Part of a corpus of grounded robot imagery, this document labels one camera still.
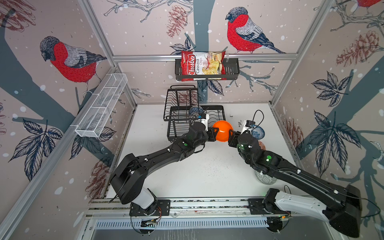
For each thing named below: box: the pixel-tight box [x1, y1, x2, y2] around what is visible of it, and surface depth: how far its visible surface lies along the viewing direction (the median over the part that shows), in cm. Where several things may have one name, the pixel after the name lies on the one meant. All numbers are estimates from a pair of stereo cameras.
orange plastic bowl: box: [212, 120, 233, 143], surface depth 78 cm
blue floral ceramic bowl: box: [250, 124, 265, 140], surface depth 102 cm
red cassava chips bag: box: [181, 50, 227, 82], surface depth 90 cm
